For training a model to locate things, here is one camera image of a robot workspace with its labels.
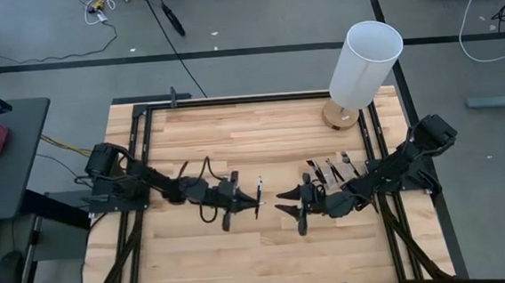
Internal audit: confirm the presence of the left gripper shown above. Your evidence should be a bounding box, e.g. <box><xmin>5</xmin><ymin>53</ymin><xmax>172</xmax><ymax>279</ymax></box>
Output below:
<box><xmin>189</xmin><ymin>169</ymin><xmax>262</xmax><ymax>235</ymax></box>

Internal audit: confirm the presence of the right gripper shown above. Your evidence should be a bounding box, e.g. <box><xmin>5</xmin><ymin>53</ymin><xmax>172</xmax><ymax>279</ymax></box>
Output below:
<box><xmin>272</xmin><ymin>168</ymin><xmax>358</xmax><ymax>239</ymax></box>

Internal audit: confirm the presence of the black liner brush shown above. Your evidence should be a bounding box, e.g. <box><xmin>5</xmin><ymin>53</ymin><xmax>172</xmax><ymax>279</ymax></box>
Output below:
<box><xmin>252</xmin><ymin>174</ymin><xmax>267</xmax><ymax>221</ymax></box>

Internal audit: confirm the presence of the black fan brush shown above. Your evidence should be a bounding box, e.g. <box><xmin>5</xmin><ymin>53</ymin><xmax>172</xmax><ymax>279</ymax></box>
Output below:
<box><xmin>305</xmin><ymin>157</ymin><xmax>327</xmax><ymax>187</ymax></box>

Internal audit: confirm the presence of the thin black brush silver ferrule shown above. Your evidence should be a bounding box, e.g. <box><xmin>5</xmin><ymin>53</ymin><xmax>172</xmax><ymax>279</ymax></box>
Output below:
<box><xmin>324</xmin><ymin>156</ymin><xmax>345</xmax><ymax>184</ymax></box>

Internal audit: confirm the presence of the large powder brush silver ferrule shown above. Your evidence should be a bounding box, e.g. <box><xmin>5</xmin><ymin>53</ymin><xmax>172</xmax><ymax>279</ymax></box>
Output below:
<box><xmin>340</xmin><ymin>150</ymin><xmax>362</xmax><ymax>177</ymax></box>

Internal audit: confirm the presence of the clear acrylic brush holder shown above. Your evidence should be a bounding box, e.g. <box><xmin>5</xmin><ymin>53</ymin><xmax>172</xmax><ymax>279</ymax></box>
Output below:
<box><xmin>304</xmin><ymin>148</ymin><xmax>366</xmax><ymax>189</ymax></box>

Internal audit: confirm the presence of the white shade wooden base lamp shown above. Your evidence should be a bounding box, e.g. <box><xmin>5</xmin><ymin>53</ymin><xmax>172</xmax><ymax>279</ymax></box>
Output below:
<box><xmin>315</xmin><ymin>18</ymin><xmax>410</xmax><ymax>133</ymax></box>

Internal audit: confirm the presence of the grey office desk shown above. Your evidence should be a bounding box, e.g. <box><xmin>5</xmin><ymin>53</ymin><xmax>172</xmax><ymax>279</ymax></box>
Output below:
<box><xmin>0</xmin><ymin>97</ymin><xmax>59</xmax><ymax>222</ymax></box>

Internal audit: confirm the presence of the black computer mouse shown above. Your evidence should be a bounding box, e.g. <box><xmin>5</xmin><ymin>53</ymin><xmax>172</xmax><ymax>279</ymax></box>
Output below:
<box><xmin>0</xmin><ymin>249</ymin><xmax>27</xmax><ymax>283</ymax></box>

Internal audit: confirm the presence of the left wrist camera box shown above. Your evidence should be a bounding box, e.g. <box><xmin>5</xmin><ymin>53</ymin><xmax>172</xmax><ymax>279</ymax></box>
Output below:
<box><xmin>200</xmin><ymin>178</ymin><xmax>225</xmax><ymax>204</ymax></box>

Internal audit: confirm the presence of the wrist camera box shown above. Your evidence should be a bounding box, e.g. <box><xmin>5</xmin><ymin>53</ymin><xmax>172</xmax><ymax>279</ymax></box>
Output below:
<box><xmin>313</xmin><ymin>191</ymin><xmax>344</xmax><ymax>218</ymax></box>
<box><xmin>200</xmin><ymin>178</ymin><xmax>225</xmax><ymax>204</ymax></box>

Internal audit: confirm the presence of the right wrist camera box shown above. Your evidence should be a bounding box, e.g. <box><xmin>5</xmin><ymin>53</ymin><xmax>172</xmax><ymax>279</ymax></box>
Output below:
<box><xmin>313</xmin><ymin>191</ymin><xmax>344</xmax><ymax>218</ymax></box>

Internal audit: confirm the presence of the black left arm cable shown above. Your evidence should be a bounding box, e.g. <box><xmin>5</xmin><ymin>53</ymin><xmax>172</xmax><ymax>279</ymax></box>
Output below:
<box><xmin>197</xmin><ymin>200</ymin><xmax>220</xmax><ymax>225</ymax></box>
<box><xmin>198</xmin><ymin>153</ymin><xmax>228</xmax><ymax>184</ymax></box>

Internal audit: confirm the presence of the black aluminium table frame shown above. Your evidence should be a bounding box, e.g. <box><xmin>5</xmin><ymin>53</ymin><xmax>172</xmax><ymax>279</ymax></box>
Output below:
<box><xmin>64</xmin><ymin>67</ymin><xmax>471</xmax><ymax>283</ymax></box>

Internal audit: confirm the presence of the yellow floor cable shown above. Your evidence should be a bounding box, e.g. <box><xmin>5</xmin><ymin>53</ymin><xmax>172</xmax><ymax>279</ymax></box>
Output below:
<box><xmin>39</xmin><ymin>131</ymin><xmax>93</xmax><ymax>161</ymax></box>

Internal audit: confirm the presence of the white floor cable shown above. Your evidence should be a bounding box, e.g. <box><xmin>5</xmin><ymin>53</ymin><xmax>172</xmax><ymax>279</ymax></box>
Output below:
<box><xmin>454</xmin><ymin>0</ymin><xmax>505</xmax><ymax>65</ymax></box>

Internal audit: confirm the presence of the black floor cable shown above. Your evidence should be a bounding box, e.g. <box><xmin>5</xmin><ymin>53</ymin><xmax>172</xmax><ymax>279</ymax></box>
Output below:
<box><xmin>0</xmin><ymin>0</ymin><xmax>122</xmax><ymax>85</ymax></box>

